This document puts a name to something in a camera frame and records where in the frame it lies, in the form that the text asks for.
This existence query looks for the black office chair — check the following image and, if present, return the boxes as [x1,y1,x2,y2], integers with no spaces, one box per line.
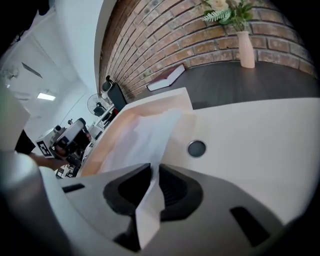
[101,74,129,113]

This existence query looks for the white hardcover book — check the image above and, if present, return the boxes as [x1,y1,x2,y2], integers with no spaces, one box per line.
[146,63,187,92]

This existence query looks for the rectangular ceiling light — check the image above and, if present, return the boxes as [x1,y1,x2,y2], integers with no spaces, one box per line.
[36,92,57,101]

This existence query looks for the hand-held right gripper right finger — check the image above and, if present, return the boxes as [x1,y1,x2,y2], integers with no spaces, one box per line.
[155,163,204,223]

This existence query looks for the white sheet of paper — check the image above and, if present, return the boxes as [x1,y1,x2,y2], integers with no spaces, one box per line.
[99,107,185,251]

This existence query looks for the bouquet of flowers and ferns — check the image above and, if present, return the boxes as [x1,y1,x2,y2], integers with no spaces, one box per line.
[200,0,255,33]

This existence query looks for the pale pink vase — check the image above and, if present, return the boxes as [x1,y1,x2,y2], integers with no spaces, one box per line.
[235,30,256,69]

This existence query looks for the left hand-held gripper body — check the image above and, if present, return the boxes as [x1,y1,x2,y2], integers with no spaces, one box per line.
[35,118,88,161]

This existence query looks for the white paper box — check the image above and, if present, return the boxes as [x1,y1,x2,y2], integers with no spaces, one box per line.
[79,86,320,227]

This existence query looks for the person's left forearm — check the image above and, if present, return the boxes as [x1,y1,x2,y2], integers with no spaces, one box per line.
[28,151,70,169]

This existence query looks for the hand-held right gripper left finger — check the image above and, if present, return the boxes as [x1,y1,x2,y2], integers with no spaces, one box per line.
[103,163,154,217]

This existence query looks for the black standing fan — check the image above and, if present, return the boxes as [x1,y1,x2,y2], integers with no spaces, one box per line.
[86,92,106,117]

